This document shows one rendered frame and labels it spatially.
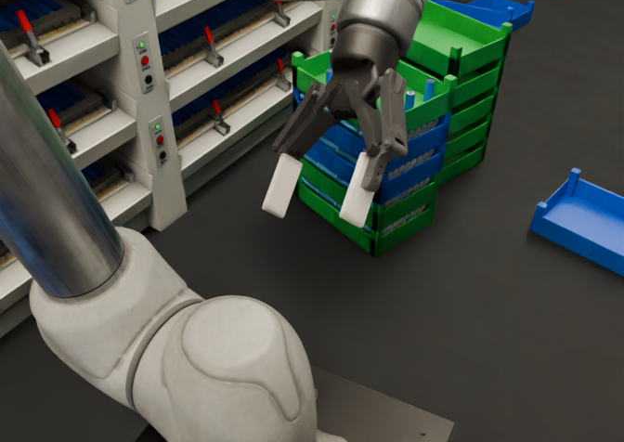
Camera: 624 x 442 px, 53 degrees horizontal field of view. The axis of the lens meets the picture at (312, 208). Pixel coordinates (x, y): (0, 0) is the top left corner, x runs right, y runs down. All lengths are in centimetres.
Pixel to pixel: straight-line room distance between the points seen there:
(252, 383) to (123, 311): 17
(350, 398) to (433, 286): 56
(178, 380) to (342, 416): 32
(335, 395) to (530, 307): 63
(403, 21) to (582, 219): 107
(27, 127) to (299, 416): 39
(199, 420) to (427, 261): 92
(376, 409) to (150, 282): 37
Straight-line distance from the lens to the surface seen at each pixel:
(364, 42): 70
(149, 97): 140
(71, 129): 137
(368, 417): 92
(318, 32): 189
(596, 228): 169
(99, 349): 75
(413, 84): 145
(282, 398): 67
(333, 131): 139
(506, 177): 178
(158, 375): 71
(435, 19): 177
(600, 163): 192
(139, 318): 74
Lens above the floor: 104
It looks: 41 degrees down
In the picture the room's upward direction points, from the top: straight up
